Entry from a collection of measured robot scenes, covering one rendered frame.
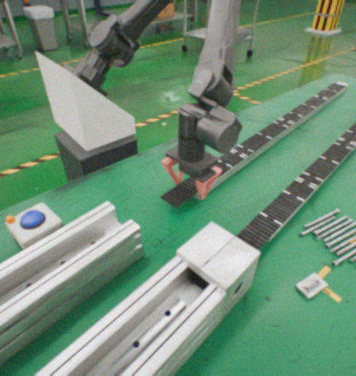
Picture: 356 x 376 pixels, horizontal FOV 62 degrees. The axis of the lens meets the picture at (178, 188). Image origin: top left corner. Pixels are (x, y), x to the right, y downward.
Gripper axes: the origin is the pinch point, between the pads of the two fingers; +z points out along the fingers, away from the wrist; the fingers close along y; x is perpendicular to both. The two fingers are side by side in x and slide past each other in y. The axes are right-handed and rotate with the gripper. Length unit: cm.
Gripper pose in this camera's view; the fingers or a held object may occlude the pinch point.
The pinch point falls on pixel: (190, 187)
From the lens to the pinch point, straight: 69.3
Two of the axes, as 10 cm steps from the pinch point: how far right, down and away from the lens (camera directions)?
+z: 0.0, 7.8, 6.3
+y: 7.3, 4.3, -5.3
